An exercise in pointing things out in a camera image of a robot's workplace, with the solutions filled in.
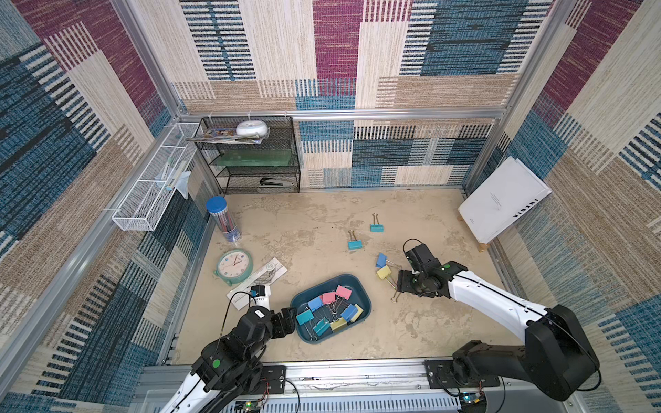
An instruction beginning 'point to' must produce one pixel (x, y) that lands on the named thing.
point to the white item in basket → (178, 179)
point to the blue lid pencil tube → (218, 210)
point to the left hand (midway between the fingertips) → (288, 310)
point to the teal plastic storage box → (361, 295)
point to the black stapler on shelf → (272, 182)
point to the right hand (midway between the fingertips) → (405, 281)
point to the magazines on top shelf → (228, 136)
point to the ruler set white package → (268, 274)
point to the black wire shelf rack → (251, 155)
